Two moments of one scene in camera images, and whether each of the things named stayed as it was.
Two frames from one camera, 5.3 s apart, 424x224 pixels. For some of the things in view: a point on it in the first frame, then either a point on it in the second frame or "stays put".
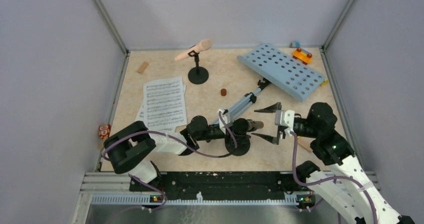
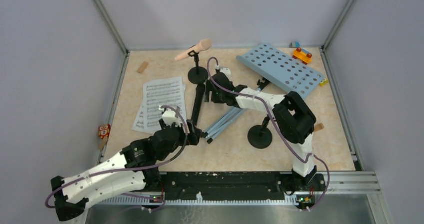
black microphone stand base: [243, 143] → [260, 136]
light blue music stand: [287, 72] stays put
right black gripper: [270, 109] → [209, 87]
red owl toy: [104, 130] stays put
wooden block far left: [142, 68] stays put
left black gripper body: [213, 134] → [180, 142]
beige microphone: [198, 75] stays put
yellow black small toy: [324, 83] stays put
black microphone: [242, 126] → [199, 77]
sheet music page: [165, 102] stays put
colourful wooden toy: [300, 55] stays put
